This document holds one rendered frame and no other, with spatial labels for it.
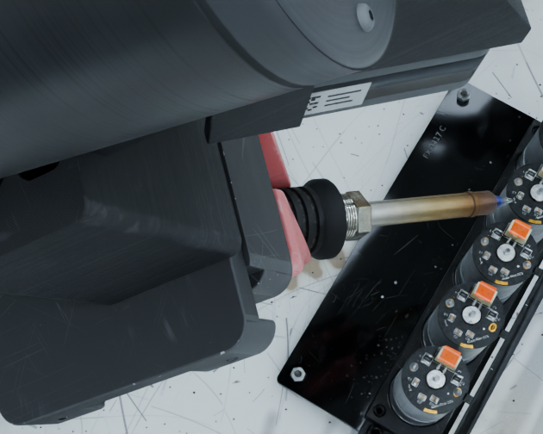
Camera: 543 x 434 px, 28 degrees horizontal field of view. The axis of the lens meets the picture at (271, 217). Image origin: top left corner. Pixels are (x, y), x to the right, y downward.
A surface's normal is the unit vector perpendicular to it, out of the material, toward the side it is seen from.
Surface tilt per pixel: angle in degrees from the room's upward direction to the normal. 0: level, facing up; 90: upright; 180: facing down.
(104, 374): 29
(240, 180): 61
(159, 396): 0
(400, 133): 0
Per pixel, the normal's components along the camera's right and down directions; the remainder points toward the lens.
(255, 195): 0.85, -0.34
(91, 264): 0.25, 0.93
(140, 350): -0.47, -0.14
